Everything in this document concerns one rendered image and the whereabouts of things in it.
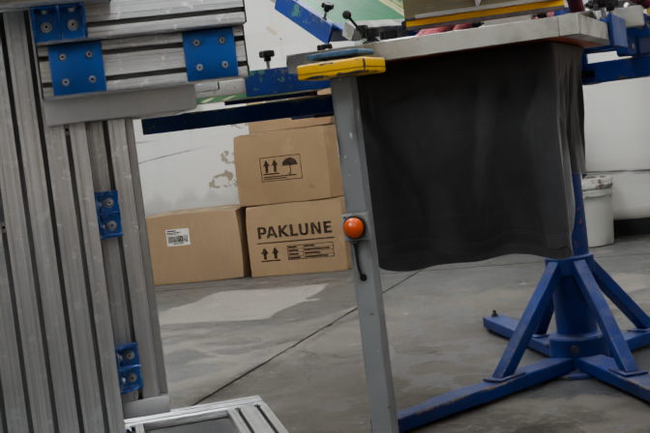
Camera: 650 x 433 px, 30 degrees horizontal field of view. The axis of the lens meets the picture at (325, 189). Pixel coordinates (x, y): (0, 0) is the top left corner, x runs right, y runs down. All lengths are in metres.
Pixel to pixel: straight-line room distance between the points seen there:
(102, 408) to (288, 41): 5.37
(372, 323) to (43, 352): 0.61
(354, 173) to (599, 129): 4.92
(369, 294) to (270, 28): 5.42
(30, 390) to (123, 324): 0.21
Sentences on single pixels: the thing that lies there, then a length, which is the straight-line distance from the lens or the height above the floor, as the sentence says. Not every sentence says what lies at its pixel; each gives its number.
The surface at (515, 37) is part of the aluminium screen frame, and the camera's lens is 2.33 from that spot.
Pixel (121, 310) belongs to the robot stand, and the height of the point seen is 0.54.
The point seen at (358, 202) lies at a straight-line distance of 2.21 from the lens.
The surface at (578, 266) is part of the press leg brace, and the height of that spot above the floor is 0.33.
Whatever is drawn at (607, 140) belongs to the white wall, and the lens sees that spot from 7.07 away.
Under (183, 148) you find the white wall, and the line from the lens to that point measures 7.82.
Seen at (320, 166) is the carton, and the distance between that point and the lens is 6.95.
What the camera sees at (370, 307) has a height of 0.50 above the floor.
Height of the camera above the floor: 0.84
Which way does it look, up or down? 3 degrees down
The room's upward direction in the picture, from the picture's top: 7 degrees counter-clockwise
